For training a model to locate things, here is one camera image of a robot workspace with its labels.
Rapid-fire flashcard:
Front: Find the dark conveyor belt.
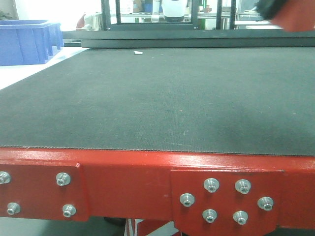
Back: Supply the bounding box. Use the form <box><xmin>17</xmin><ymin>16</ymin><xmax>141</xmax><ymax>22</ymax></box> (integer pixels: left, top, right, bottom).
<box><xmin>0</xmin><ymin>47</ymin><xmax>315</xmax><ymax>156</ymax></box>

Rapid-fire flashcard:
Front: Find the red robot arm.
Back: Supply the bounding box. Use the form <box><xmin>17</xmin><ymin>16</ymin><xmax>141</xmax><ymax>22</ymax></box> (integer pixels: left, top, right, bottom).
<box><xmin>257</xmin><ymin>0</ymin><xmax>315</xmax><ymax>32</ymax></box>

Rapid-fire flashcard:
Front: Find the blue plastic bin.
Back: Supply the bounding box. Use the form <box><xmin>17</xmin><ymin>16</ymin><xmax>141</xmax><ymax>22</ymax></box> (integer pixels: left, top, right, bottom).
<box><xmin>0</xmin><ymin>20</ymin><xmax>63</xmax><ymax>66</ymax></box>

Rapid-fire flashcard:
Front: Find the black metal frame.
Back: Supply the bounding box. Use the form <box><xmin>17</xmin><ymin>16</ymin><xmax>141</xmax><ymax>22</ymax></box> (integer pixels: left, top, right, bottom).
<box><xmin>63</xmin><ymin>0</ymin><xmax>315</xmax><ymax>48</ymax></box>

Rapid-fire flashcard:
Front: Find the red conveyor frame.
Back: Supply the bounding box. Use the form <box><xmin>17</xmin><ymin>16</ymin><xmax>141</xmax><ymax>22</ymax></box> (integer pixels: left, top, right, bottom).
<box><xmin>0</xmin><ymin>147</ymin><xmax>315</xmax><ymax>236</ymax></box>

